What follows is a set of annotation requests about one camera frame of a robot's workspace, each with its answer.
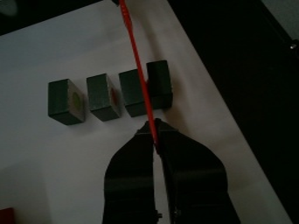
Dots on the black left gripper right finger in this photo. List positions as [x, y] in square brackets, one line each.
[194, 180]

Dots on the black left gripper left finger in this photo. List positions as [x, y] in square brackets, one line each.
[130, 175]

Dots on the green sushi piece red centre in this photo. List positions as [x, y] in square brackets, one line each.
[103, 97]

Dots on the red toy knife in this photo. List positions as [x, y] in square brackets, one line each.
[136, 55]

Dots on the white cutting board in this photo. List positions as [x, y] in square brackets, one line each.
[78, 52]

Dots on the red object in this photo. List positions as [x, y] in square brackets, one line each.
[5, 215]

